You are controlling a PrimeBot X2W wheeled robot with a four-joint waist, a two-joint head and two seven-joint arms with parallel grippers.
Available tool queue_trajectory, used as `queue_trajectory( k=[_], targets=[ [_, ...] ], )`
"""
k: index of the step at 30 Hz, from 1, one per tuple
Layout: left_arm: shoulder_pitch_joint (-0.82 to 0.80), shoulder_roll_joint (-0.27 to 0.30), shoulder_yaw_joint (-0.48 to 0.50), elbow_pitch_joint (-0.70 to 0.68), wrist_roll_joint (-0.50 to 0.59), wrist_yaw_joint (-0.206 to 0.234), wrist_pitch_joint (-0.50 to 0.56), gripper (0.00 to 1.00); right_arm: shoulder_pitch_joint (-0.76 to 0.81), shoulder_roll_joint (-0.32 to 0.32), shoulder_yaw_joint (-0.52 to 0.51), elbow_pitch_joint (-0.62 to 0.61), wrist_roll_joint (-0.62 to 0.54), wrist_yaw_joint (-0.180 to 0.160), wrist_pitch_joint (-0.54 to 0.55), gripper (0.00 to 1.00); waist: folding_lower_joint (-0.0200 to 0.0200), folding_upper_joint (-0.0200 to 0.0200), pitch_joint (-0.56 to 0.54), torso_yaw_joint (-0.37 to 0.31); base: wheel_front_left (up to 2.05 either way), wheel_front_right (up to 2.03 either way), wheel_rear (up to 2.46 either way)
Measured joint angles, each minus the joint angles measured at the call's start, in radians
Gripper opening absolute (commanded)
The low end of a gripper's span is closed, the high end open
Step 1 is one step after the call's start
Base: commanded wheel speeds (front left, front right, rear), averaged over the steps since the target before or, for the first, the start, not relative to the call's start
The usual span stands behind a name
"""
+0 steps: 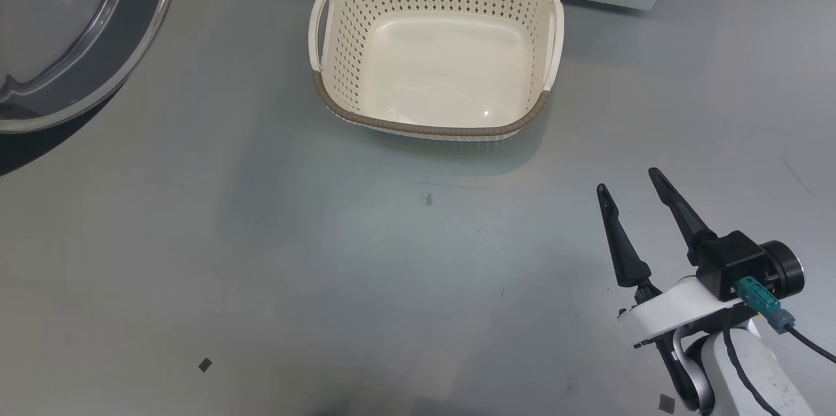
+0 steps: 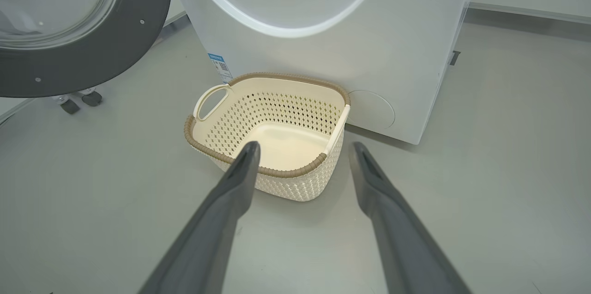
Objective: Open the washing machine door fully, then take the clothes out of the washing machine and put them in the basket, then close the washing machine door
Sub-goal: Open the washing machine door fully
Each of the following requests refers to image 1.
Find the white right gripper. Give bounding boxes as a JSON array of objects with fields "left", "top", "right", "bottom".
[{"left": 596, "top": 168, "right": 762, "bottom": 347}]

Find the grey washing machine door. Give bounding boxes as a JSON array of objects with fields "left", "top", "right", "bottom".
[{"left": 0, "top": 0, "right": 187, "bottom": 176}]

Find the cream perforated laundry basket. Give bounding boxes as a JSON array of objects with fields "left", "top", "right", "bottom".
[{"left": 308, "top": 0, "right": 565, "bottom": 142}]

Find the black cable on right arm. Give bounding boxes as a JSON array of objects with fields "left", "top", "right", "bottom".
[{"left": 721, "top": 310, "right": 784, "bottom": 416}]

